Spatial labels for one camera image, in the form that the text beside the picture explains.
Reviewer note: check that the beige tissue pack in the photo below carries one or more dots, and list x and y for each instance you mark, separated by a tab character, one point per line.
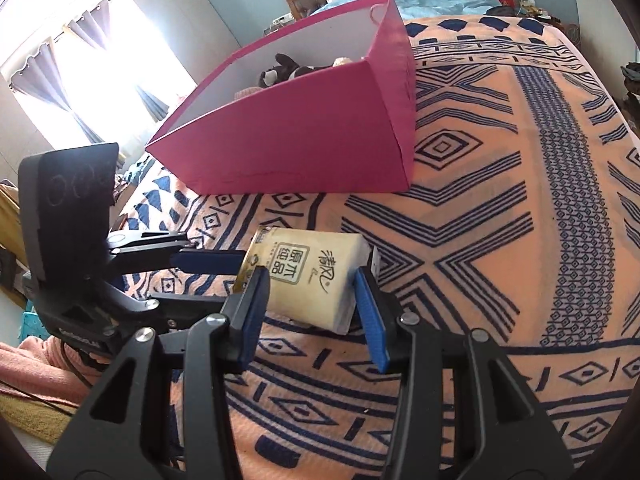
310	280

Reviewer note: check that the blue plastic basket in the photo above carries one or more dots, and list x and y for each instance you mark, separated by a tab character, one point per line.
27	325

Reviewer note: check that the mustard yellow coat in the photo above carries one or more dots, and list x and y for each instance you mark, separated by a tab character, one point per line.
7	215

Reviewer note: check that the purple curtain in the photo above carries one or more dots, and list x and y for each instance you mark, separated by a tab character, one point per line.
120	60
45	95

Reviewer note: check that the orange patterned blanket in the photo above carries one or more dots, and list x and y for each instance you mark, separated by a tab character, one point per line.
475	210

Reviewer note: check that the pink cardboard box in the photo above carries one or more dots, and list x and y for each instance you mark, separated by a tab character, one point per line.
310	135

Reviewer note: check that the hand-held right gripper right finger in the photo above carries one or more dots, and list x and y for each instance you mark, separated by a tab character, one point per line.
372	325

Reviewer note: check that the olive green cloth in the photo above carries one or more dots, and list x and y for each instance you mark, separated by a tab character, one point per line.
30	417

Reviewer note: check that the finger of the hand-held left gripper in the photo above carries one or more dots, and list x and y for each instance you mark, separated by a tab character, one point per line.
190	305
215	262

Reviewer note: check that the brown and white knitted plush toy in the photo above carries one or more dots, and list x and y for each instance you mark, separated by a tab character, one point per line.
287	70

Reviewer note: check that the person's left forearm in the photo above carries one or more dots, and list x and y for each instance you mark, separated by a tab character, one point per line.
45	365

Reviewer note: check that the beige plush toy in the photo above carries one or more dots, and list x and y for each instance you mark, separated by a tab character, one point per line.
344	61

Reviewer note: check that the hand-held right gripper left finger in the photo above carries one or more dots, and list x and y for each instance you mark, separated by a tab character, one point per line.
252	320

